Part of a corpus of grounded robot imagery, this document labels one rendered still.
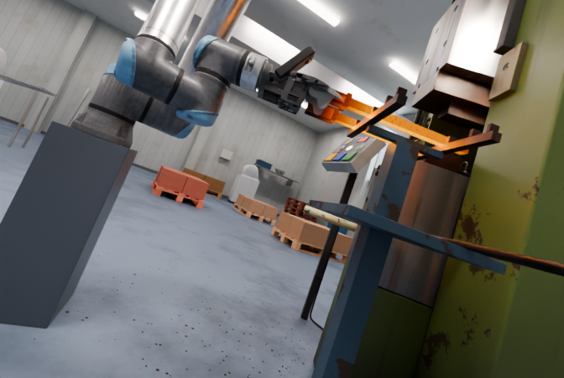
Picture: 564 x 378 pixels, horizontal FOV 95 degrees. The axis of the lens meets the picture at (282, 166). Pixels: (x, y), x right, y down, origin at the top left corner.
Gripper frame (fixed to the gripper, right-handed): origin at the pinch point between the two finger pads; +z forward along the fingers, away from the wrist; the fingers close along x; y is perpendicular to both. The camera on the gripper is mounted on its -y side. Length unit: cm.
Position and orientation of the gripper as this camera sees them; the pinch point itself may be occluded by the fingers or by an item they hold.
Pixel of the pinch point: (337, 98)
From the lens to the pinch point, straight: 71.1
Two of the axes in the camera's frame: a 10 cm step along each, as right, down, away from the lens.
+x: 0.9, -1.0, -9.9
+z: 9.3, 3.6, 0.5
